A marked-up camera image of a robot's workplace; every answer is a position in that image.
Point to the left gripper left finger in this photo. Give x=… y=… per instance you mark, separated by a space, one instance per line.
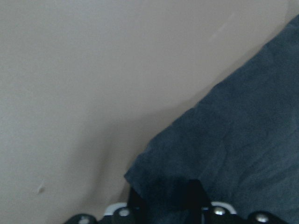
x=135 y=201

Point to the black printed t-shirt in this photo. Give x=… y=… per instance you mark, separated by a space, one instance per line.
x=241 y=141

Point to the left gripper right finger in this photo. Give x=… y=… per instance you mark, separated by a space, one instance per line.
x=195 y=196

